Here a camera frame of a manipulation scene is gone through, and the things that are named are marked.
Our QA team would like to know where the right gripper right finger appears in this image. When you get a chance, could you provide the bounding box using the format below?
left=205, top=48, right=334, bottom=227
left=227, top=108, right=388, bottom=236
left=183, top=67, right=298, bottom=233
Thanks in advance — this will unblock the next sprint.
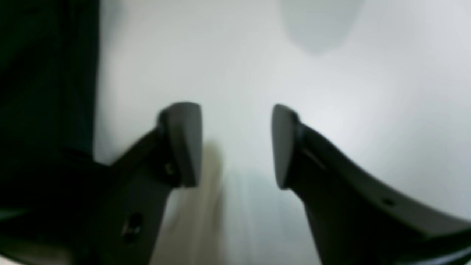
left=272, top=104, right=471, bottom=265

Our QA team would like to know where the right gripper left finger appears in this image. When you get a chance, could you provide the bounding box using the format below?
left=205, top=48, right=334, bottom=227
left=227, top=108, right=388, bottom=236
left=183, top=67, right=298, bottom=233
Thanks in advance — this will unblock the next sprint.
left=1, top=102, right=202, bottom=265

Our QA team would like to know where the dark navy t-shirt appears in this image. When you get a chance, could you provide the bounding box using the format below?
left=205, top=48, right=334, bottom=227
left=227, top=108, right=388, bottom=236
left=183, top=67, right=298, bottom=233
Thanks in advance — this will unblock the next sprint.
left=0, top=0, right=113, bottom=237

